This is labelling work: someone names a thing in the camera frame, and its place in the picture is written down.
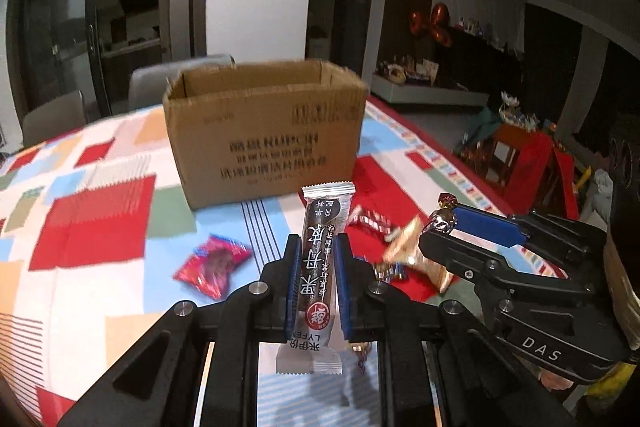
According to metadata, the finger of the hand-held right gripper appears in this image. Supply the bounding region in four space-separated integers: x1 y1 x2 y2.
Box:
417 229 628 348
452 203 610 282

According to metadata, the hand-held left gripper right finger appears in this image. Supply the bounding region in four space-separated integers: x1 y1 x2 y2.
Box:
335 234 576 427

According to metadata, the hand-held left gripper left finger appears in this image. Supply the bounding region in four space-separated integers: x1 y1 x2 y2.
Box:
57 234 303 427

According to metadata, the gold snack packet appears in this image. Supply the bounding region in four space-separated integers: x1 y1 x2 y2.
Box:
375 214 453 295

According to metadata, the shiny candy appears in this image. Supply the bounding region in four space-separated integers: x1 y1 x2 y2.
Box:
432 193 460 235

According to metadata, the small colourful candy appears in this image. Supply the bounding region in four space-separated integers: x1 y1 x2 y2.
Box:
375 262 406 283

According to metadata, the small brown candy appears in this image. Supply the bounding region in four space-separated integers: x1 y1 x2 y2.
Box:
350 341 371 375

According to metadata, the silver snack bar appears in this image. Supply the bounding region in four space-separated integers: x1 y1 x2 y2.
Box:
275 182 357 375

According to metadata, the red striped candy packet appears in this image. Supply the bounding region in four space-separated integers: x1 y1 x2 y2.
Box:
347 204 396 240

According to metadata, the red snack packet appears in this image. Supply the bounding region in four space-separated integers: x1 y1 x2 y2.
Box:
172 234 253 300

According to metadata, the brown cardboard box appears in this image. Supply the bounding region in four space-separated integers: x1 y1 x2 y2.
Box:
162 59 370 211

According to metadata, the person's right hand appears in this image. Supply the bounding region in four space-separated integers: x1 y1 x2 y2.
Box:
606 239 640 338

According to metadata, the wooden chair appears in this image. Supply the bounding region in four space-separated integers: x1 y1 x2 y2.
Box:
480 122 576 218

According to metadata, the red cloth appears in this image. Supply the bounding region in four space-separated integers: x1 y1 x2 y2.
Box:
510 132 581 218

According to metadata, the green cloth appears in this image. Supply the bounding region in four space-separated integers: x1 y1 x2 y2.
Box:
462 107 501 148

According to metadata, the low white cabinet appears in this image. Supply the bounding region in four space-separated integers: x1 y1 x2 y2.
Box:
370 72 491 108

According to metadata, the dark sideboard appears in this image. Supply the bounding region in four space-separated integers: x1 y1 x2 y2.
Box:
435 27 526 108

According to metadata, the colourful patchwork tablecloth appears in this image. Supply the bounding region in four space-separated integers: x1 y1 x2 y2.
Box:
0 94 516 427

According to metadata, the orange foil balloon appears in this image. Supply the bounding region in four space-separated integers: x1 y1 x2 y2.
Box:
409 3 453 48

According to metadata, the grey dining chair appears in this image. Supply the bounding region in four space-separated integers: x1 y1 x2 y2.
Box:
22 91 87 148
129 54 236 112

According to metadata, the dark wooden door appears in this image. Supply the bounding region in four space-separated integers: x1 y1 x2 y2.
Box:
332 0 378 75

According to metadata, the dark framed glass sliding door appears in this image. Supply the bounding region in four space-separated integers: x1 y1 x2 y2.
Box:
10 0 211 118

